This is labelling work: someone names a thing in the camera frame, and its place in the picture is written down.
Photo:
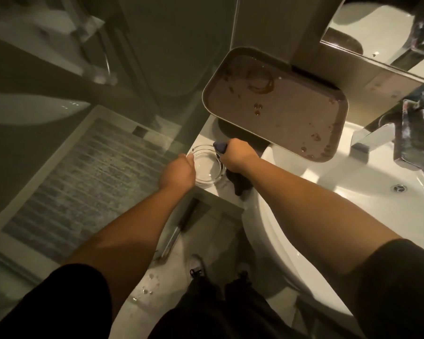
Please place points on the person's left hand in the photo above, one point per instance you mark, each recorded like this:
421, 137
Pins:
176, 175

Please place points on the person's right hand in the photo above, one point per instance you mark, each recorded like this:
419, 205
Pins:
237, 155

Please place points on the person's left thumb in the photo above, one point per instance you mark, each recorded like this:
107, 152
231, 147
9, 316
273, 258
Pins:
190, 157

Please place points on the clear glass ashtray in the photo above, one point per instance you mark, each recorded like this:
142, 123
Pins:
206, 166

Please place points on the dark cleaning cloth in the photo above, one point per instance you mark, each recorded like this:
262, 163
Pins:
237, 182

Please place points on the person's left forearm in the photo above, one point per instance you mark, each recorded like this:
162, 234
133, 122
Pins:
127, 229

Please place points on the person's right forearm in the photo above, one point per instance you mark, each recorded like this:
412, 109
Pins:
314, 211

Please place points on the brown rectangular tray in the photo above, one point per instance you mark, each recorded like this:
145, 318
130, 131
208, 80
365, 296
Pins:
279, 105

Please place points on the grey striped bath mat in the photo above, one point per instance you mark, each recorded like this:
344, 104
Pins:
81, 187

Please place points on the glass shower door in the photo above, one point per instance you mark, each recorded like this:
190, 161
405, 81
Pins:
92, 67

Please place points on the person's black trousers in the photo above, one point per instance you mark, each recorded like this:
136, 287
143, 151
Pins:
226, 310

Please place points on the white ceramic sink basin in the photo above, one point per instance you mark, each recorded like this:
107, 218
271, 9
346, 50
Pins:
342, 208

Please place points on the chrome faucet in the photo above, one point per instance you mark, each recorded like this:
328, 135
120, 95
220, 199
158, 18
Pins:
399, 134

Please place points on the chrome sink drain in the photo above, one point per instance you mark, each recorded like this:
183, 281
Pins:
398, 188

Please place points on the black short sleeve shirt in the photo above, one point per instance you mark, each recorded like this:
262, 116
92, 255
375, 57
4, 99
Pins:
395, 289

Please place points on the wall mirror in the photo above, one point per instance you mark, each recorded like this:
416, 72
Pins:
381, 31

